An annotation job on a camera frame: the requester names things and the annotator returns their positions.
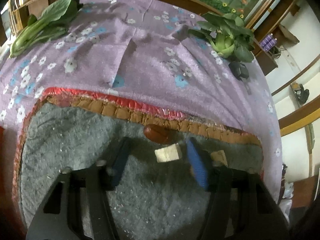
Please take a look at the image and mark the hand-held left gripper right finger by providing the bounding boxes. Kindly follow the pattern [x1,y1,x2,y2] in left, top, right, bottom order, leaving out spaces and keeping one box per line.
[186,137,290,240]

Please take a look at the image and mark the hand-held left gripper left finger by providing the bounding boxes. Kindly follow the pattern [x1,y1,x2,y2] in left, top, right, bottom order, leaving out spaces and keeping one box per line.
[26,137,132,240]

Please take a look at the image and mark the white tofu cube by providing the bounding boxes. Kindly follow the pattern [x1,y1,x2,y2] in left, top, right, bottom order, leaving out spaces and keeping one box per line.
[154,142,183,163]

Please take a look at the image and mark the beige foam-wrapped fruit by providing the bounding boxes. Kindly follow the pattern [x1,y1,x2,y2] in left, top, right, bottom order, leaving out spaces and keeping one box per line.
[211,150,228,167]

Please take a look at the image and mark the dark red fruit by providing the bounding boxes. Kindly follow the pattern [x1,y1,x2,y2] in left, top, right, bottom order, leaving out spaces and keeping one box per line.
[144,124,172,144]

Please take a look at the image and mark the grey mat with red border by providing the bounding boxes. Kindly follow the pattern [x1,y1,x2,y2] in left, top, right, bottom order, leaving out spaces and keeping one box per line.
[14,87,265,240]

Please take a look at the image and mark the small black object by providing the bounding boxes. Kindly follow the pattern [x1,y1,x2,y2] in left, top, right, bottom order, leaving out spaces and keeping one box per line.
[229,61,250,81]

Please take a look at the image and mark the purple floral blanket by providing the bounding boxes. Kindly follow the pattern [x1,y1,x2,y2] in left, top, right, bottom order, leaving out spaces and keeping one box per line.
[0,0,283,205]

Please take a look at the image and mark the yellow and black object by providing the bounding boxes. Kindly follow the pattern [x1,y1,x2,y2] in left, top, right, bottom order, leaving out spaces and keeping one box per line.
[290,83,310,104]

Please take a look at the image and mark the round bok choy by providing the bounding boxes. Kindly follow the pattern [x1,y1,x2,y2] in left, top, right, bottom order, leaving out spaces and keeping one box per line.
[189,12,256,63]

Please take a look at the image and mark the wooden side shelf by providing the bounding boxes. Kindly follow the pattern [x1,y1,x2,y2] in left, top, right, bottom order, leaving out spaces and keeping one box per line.
[250,47,279,76]

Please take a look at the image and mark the purple bottles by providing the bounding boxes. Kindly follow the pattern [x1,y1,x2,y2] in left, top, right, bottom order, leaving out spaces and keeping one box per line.
[260,34,278,52]

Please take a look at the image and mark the long bok choy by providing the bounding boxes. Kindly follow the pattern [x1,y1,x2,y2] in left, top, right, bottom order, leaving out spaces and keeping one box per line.
[9,0,79,58]

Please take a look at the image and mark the brown cardboard piece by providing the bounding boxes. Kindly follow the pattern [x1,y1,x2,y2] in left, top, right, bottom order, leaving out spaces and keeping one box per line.
[279,25,300,46]

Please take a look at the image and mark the wooden shelf cabinet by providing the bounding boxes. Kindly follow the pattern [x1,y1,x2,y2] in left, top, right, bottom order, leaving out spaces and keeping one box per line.
[0,0,83,46]

